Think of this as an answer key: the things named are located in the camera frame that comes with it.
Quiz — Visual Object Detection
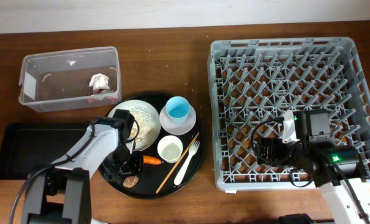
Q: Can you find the black rectangular tray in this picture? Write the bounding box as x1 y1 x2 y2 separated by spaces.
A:
0 123 87 180

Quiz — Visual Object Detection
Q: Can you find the clear plastic waste bin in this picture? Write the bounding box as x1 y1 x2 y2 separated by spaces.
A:
19 47 121 113

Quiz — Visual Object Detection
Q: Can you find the brown round cookie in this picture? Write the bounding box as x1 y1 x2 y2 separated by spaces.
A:
123 175 139 189

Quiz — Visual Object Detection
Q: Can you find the wooden chopstick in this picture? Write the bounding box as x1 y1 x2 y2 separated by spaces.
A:
156 133 199 194

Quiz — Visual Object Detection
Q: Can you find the cream plastic cup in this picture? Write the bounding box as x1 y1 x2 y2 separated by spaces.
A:
157 135 183 163

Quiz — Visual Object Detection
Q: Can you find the red snack wrapper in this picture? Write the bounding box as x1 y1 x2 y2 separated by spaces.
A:
87 89 120 103

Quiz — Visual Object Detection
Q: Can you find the white tissue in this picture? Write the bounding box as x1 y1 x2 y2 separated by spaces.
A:
89 73 110 91

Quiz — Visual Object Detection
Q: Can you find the round black serving tray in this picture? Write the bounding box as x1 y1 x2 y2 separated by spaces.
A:
98 92 206 199

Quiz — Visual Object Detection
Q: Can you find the white plastic fork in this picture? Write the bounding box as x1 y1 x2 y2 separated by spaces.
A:
174 141 200 185

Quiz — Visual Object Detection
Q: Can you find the grey dishwasher rack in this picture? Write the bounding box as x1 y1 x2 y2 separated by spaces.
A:
207 37 370 191

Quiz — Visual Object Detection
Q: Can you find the light blue plastic cup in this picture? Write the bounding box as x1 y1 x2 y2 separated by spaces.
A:
166 96 190 124

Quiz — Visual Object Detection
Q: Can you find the pink shallow bowl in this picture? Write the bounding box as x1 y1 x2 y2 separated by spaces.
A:
159 106 197 136

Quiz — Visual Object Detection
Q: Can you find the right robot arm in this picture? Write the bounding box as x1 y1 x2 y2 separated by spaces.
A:
253 138 370 223

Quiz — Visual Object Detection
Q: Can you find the grey plate with food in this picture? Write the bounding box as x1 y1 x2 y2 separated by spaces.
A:
108 100 161 151

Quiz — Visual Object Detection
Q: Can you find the orange carrot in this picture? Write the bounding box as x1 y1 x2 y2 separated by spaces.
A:
143 156 162 165

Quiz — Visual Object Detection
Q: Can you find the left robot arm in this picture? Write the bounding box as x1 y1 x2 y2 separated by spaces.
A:
18 110 143 223

